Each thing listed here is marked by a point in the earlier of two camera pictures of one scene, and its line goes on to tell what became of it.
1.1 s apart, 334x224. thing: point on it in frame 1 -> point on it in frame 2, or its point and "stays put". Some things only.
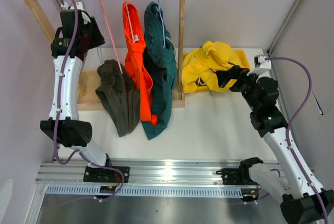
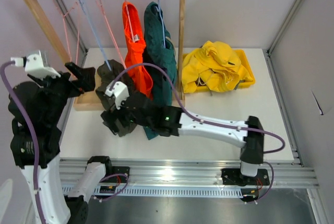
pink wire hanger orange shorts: [129, 19] stays put
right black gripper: [234, 73] -> [109, 117]
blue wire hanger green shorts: [158, 7] stays put
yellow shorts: [200, 67] stays put
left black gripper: [98, 38] -> [85, 75]
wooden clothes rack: [88, 99] stays put
